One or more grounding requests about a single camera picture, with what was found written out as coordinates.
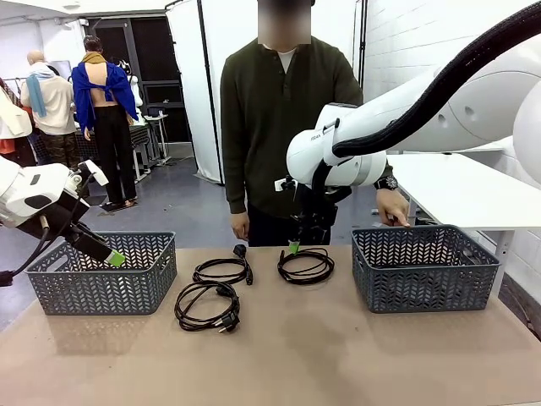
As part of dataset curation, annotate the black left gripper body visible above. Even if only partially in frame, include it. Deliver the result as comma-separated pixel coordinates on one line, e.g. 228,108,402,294
19,189,92,246

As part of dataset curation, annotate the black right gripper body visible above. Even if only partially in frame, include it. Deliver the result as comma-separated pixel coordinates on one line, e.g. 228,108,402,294
294,184,340,233

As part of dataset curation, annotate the black thin cable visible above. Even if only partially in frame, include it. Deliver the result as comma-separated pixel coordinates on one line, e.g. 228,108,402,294
276,248,336,285

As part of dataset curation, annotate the black cable angled plug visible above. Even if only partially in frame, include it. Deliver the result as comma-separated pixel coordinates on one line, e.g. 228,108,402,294
192,244,254,287

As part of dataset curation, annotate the black power cable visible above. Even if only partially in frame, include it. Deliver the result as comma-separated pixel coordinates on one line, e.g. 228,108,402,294
174,281,242,335

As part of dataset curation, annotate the person's right forearm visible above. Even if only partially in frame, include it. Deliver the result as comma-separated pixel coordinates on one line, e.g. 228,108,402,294
226,143,251,216

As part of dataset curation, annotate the person's right hand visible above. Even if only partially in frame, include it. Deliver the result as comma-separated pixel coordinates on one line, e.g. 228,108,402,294
231,212,251,241

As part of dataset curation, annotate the person's left hand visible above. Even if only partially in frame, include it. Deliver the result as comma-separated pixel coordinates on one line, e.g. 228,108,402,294
375,189,411,229

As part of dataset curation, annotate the grey plastic lattice basket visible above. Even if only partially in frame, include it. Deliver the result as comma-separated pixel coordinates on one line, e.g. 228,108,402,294
351,224,502,314
25,231,178,316

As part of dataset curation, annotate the dark hanging garment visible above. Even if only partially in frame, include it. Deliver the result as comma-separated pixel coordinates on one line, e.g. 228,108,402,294
0,135,38,168

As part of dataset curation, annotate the person in green sweater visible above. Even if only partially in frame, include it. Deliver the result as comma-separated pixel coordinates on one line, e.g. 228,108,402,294
219,0,407,249

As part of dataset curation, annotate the white hanging jacket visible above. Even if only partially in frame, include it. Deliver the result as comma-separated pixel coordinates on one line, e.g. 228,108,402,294
0,86,34,139

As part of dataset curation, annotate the mannequin with beige shirt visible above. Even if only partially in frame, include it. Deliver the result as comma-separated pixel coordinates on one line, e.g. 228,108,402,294
19,50,81,170

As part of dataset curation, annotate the black perforated table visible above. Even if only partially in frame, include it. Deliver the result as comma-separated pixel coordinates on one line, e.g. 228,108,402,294
75,124,154,184

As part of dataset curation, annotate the mannequin with blue garment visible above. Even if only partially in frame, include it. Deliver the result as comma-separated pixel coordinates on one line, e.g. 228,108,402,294
70,36,140,209

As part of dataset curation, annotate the white standing desk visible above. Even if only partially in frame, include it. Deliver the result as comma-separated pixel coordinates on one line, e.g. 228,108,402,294
141,112,171,169

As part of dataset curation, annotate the large white table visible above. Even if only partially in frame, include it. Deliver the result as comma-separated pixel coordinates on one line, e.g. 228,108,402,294
386,151,541,293

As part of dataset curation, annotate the white humanoid figure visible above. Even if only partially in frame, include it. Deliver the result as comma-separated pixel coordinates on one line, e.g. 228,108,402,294
110,58,147,126

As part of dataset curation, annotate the black stand pole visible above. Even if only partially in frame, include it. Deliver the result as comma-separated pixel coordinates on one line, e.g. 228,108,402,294
353,0,369,105

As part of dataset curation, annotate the white backdrop screen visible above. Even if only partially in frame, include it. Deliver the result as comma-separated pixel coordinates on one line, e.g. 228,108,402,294
165,0,263,186

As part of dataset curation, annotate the small white table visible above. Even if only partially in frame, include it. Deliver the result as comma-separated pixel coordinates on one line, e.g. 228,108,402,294
464,137,515,154

